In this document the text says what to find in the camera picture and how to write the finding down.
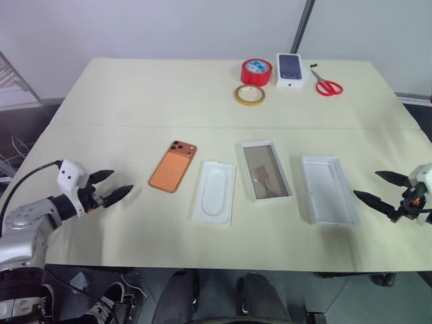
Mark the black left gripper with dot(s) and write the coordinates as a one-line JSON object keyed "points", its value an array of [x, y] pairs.
{"points": [[90, 197]]}

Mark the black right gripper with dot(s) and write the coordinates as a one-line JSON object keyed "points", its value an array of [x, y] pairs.
{"points": [[413, 200]]}

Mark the white box lid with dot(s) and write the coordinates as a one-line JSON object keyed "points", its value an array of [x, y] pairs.
{"points": [[327, 189]]}

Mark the orange smartphone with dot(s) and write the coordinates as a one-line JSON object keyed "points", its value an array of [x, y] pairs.
{"points": [[170, 168]]}

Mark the white moulded insert tray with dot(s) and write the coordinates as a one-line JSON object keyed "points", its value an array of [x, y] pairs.
{"points": [[214, 192]]}

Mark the white box with film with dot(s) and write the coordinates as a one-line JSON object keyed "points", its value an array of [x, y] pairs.
{"points": [[266, 172]]}

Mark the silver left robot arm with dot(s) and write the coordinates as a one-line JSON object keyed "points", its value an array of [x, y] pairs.
{"points": [[20, 236]]}

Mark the clear plastic container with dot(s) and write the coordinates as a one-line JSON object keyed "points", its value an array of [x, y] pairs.
{"points": [[79, 281]]}

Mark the white box with dark phone print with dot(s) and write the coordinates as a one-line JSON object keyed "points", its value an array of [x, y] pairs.
{"points": [[290, 67]]}

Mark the cream paper table cover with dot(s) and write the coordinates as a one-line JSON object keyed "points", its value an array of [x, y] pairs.
{"points": [[135, 101]]}

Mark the black table caster wheel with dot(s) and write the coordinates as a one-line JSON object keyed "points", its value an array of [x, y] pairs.
{"points": [[383, 279]]}

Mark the black and white sneaker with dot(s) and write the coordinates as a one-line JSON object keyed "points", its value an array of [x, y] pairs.
{"points": [[108, 297], [47, 300]]}

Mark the small black screws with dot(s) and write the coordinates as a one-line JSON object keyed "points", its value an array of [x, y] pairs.
{"points": [[314, 65]]}

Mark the thin yellow tape roll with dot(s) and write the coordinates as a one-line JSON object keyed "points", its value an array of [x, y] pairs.
{"points": [[249, 102]]}

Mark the red tape roll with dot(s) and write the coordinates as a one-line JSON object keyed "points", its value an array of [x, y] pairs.
{"points": [[249, 77]]}

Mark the grey metal pole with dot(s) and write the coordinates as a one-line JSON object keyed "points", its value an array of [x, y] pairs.
{"points": [[302, 23]]}

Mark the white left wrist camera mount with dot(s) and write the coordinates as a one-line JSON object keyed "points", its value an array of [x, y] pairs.
{"points": [[69, 175]]}

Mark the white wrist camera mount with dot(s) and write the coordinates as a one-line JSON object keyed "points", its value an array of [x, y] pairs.
{"points": [[69, 175], [423, 173]]}

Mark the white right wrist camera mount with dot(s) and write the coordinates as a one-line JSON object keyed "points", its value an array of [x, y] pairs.
{"points": [[423, 173]]}

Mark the grey metal rail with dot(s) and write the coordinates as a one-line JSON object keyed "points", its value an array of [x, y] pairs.
{"points": [[416, 99]]}

